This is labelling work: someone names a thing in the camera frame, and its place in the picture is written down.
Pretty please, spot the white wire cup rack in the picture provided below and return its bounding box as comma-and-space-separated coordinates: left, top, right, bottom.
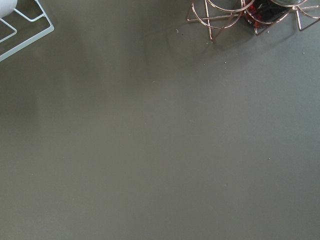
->
0, 0, 55, 61

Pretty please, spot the copper wire bottle rack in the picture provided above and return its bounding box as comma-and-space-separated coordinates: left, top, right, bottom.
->
185, 0, 320, 42

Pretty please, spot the white plastic cup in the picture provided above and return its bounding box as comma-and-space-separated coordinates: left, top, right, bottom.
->
0, 0, 18, 18

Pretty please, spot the tea bottle lower left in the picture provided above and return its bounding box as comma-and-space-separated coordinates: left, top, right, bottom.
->
244, 0, 291, 29

